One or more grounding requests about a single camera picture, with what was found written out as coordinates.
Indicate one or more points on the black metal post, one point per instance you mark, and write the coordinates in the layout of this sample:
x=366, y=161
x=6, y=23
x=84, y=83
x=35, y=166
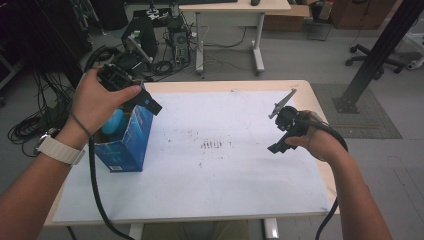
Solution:
x=376, y=56

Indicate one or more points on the grey floor mat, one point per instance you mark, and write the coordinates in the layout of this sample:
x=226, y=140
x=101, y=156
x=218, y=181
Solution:
x=373, y=120

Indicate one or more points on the brown cardboard box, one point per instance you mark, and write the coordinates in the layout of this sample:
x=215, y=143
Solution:
x=286, y=20

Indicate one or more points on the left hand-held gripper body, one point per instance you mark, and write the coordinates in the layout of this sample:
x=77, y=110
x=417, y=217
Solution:
x=115, y=78

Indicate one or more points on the white-legged wooden desk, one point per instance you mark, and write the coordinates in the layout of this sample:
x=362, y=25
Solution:
x=233, y=6

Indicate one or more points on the blue cardboard box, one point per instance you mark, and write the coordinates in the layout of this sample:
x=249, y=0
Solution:
x=133, y=143

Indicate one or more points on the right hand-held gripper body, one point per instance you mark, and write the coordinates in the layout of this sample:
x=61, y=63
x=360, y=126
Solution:
x=288, y=118

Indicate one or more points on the person's right hand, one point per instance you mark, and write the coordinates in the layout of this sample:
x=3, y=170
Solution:
x=316, y=141

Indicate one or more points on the brown wooden cabinet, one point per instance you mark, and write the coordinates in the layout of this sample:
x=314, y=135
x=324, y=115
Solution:
x=363, y=13

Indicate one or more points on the person's left hand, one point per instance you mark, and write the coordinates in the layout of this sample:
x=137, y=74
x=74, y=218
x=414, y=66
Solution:
x=90, y=103

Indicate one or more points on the white band wristwatch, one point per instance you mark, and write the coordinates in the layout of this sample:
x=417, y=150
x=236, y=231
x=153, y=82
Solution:
x=60, y=150

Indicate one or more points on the dark curtain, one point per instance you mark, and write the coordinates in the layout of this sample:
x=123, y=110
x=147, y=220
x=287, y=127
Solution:
x=40, y=33

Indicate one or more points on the computer tower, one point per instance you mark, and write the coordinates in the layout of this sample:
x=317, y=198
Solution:
x=178, y=40

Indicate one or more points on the black machine with white parts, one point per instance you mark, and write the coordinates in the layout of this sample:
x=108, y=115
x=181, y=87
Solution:
x=141, y=36

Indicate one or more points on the black office chair base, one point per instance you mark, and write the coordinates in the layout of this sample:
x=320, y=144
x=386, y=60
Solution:
x=366, y=58

